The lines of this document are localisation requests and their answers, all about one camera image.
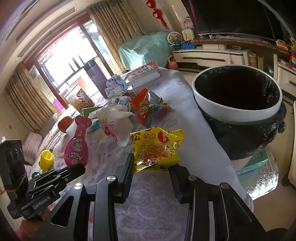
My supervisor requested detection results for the silver foil floor mat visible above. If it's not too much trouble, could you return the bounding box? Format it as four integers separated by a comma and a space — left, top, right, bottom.
236, 148, 279, 200

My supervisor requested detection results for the red apple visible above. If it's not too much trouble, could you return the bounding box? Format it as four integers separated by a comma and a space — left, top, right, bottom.
58, 116, 74, 133

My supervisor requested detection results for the black flat screen television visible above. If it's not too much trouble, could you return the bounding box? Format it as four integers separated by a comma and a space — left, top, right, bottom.
182, 0, 289, 41

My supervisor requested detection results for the striped sofa cushion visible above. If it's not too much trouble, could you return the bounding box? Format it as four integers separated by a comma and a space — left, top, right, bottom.
23, 132, 43, 162

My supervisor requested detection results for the white trash bin black liner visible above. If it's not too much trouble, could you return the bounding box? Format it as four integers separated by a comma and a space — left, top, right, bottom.
192, 65, 287, 160

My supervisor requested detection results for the clear jar of snacks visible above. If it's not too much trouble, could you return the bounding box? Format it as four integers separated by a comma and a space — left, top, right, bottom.
65, 87, 95, 112

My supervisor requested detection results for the beige curtain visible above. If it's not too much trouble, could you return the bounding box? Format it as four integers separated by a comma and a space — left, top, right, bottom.
4, 62, 58, 133
86, 1, 144, 71

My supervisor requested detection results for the right beige curtain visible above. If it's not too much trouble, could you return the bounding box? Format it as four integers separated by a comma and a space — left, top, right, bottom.
86, 1, 144, 71

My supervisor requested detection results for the toy telephone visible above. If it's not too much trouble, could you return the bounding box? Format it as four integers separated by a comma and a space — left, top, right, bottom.
182, 28, 195, 42

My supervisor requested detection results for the pink kettlebell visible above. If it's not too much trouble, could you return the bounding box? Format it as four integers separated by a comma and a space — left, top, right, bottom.
167, 55, 178, 70

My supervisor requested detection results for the toy ferris wheel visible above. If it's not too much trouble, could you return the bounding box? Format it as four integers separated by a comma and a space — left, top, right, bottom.
166, 32, 183, 50

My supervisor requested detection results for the white tv cabinet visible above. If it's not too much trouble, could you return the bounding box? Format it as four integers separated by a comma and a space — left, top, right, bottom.
173, 44, 295, 99

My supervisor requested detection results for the red heart hanging decoration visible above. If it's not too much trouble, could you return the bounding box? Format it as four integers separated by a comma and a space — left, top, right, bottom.
145, 0, 169, 30

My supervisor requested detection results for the red carton box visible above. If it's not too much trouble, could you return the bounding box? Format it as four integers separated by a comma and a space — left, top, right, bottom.
119, 85, 137, 99

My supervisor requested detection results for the purple thermos bottle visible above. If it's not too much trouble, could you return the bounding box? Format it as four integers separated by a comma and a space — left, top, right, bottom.
83, 59, 108, 99

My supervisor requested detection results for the floral lavender tablecloth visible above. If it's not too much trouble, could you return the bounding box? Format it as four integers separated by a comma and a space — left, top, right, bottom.
33, 68, 253, 240

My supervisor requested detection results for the crumpled blue white cloth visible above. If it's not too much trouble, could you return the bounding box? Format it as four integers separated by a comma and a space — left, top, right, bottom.
105, 74, 128, 98

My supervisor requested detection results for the stack of picture books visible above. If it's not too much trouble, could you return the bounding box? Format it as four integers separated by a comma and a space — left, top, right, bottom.
125, 60, 161, 88

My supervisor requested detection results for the left beige curtain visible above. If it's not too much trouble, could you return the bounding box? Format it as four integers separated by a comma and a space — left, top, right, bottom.
4, 62, 58, 133

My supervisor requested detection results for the yellow foam fruit net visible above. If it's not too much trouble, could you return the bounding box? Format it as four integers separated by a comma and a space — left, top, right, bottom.
39, 150, 55, 172

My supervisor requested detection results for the balcony sliding door frame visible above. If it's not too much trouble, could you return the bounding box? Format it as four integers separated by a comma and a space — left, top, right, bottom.
25, 14, 121, 112

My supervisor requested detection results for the teal covered furniture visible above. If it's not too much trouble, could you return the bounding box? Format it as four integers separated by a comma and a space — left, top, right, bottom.
117, 31, 174, 70

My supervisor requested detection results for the white foam fruit net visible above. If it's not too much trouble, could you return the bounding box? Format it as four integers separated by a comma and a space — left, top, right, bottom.
66, 121, 77, 138

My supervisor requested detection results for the rainbow stacking ring toy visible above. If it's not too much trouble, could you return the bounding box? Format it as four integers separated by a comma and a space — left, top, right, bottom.
290, 44, 296, 69

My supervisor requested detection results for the pink drink bottle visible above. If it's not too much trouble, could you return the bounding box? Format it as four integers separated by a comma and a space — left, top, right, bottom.
64, 115, 92, 167

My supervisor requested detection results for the yellow snack bag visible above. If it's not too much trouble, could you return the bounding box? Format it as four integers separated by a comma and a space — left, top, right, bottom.
130, 127, 185, 174

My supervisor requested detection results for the orange snack bag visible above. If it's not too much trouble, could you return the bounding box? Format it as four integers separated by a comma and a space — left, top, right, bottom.
132, 88, 170, 128

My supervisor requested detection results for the crumpled white plastic bag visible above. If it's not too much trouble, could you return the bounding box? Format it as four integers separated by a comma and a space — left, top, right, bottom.
89, 104, 134, 147

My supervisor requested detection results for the green snack packet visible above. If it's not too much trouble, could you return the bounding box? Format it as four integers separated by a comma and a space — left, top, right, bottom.
81, 106, 101, 118

